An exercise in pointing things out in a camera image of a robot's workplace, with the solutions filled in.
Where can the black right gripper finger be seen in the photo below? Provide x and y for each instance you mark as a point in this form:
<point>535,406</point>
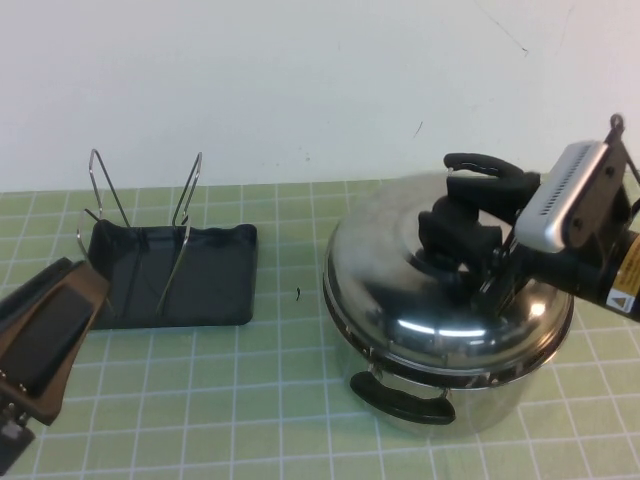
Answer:
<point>500,200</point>
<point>450,225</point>

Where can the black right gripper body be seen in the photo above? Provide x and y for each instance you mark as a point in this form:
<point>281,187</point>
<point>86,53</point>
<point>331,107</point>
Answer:
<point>502,277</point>

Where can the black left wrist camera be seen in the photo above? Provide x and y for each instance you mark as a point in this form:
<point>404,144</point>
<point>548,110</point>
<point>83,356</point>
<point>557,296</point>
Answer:
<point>45,345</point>

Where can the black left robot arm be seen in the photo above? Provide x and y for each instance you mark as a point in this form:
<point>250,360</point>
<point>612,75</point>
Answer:
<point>12,430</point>

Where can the stainless steel pot lid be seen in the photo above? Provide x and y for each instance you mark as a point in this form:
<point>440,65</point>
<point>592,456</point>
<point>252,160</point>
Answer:
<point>400,300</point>

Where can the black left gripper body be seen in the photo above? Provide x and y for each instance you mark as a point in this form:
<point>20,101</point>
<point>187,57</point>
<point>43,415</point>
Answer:
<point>25,287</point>

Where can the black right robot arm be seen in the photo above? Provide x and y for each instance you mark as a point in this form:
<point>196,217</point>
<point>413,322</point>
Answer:
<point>575,272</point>

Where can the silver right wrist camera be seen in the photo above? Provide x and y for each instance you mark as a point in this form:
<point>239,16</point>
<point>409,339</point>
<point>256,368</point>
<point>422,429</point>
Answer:
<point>555,200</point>

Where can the small black debris scrap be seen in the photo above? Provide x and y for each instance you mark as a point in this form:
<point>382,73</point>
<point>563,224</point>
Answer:
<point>298,294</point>

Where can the green grid tablecloth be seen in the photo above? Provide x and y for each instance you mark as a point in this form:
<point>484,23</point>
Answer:
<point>250,400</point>

